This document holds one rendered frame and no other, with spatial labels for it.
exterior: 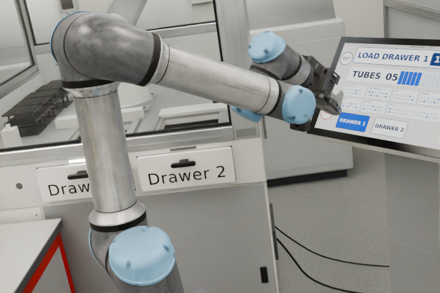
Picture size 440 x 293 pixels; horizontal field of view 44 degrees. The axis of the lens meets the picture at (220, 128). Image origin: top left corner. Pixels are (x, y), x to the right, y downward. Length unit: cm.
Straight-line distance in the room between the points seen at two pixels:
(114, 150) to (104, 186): 7
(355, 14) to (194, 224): 354
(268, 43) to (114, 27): 39
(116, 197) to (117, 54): 32
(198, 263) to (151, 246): 82
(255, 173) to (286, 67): 53
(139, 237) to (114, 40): 37
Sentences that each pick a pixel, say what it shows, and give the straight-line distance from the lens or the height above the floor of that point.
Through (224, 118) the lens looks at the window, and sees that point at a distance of 164.
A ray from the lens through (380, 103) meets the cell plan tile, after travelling 151.
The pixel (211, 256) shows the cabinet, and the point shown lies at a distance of 183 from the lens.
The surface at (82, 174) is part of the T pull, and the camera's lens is 170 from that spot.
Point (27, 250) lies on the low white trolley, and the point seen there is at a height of 76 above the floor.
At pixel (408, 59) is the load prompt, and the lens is 154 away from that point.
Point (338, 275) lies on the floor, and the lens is 267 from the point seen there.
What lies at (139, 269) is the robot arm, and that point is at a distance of 101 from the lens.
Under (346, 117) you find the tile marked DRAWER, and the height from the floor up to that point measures 101.
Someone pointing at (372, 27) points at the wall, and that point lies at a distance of 509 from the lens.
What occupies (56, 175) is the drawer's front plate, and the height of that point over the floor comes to 90.
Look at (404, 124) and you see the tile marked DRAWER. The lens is 146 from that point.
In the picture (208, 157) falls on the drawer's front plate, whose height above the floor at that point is 91.
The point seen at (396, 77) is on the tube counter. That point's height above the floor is 111.
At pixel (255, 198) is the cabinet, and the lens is 172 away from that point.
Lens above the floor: 151
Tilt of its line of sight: 19 degrees down
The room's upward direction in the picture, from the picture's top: 8 degrees counter-clockwise
